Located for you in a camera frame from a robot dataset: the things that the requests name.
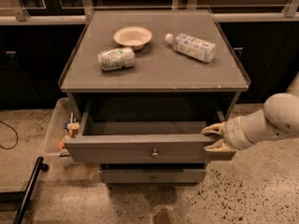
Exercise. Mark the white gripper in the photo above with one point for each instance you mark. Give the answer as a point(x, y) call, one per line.
point(233, 132)

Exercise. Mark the grey top drawer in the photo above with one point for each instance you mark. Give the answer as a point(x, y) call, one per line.
point(144, 130)

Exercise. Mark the grey drawer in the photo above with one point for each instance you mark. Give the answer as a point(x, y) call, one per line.
point(144, 130)
point(180, 176)

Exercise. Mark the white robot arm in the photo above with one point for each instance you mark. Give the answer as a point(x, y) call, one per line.
point(277, 120)

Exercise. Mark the grey drawer cabinet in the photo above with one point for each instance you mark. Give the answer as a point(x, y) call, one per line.
point(159, 70)

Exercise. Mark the grey bottom drawer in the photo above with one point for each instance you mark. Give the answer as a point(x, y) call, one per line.
point(180, 176)

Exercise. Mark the white plastic bottle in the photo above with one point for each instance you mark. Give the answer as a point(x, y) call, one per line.
point(191, 46)

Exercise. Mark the crushed green white can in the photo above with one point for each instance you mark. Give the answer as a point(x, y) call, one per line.
point(115, 59)

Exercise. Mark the white paper bowl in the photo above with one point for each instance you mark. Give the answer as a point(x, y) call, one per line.
point(133, 37)

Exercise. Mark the small toy items in bin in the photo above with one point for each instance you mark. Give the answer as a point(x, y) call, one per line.
point(71, 126)

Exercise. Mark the orange toy in bin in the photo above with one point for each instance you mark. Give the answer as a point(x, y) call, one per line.
point(61, 145)

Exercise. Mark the clear plastic storage bin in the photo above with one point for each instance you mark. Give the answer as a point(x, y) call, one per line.
point(56, 128)

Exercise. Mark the black metal bar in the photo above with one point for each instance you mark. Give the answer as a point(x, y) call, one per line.
point(39, 166)

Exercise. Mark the metal railing frame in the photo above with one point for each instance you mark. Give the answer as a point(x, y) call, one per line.
point(48, 12)

